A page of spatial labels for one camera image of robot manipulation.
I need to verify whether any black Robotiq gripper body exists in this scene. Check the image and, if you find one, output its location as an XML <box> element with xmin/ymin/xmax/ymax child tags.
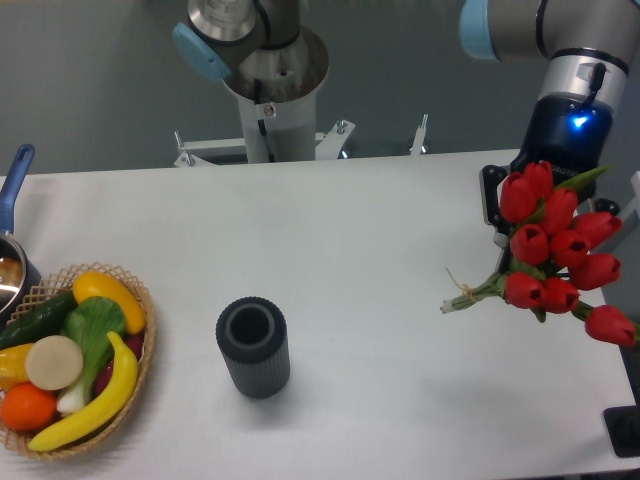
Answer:
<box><xmin>510</xmin><ymin>96</ymin><xmax>613</xmax><ymax>185</ymax></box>

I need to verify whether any red tulip bouquet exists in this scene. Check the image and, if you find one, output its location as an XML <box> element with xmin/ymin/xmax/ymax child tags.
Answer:
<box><xmin>440</xmin><ymin>161</ymin><xmax>639</xmax><ymax>347</ymax></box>

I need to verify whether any grey robot arm base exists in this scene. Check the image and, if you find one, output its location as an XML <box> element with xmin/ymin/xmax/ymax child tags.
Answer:
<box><xmin>172</xmin><ymin>1</ymin><xmax>329</xmax><ymax>163</ymax></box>

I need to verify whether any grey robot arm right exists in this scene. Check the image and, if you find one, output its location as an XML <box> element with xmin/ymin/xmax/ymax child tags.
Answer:
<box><xmin>459</xmin><ymin>0</ymin><xmax>639</xmax><ymax>183</ymax></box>

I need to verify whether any black device at table edge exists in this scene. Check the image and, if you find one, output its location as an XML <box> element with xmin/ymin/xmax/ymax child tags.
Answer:
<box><xmin>603</xmin><ymin>405</ymin><xmax>639</xmax><ymax>458</ymax></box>

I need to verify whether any dark grey ribbed vase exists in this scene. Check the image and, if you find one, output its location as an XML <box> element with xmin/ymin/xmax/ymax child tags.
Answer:
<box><xmin>215</xmin><ymin>296</ymin><xmax>290</xmax><ymax>399</ymax></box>

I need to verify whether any dark red vegetable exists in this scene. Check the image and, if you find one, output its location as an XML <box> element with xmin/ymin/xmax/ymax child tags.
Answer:
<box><xmin>93</xmin><ymin>333</ymin><xmax>144</xmax><ymax>397</ymax></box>

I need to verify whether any green bok choy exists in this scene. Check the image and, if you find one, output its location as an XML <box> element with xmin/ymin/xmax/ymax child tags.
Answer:
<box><xmin>57</xmin><ymin>296</ymin><xmax>126</xmax><ymax>416</ymax></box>

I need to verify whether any yellow plastic banana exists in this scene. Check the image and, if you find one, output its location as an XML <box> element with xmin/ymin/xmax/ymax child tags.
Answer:
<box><xmin>27</xmin><ymin>332</ymin><xmax>138</xmax><ymax>453</ymax></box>

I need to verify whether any beige round disc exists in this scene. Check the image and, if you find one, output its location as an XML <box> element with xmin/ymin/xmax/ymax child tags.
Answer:
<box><xmin>25</xmin><ymin>335</ymin><xmax>84</xmax><ymax>391</ymax></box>

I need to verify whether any green cucumber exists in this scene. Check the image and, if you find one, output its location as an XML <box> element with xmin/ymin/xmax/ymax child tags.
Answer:
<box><xmin>1</xmin><ymin>291</ymin><xmax>77</xmax><ymax>350</ymax></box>

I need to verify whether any yellow bell pepper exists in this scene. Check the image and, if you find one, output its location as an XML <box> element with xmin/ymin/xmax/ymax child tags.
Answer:
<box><xmin>0</xmin><ymin>343</ymin><xmax>34</xmax><ymax>392</ymax></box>

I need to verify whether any orange fruit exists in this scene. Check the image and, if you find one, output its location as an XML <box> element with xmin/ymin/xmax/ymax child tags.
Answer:
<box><xmin>1</xmin><ymin>383</ymin><xmax>57</xmax><ymax>431</ymax></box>

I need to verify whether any woven wicker basket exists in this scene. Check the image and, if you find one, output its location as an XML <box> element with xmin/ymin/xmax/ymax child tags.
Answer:
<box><xmin>1</xmin><ymin>262</ymin><xmax>156</xmax><ymax>461</ymax></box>

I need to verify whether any blue handled saucepan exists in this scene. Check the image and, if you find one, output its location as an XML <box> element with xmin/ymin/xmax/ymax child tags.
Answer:
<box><xmin>1</xmin><ymin>144</ymin><xmax>41</xmax><ymax>328</ymax></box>

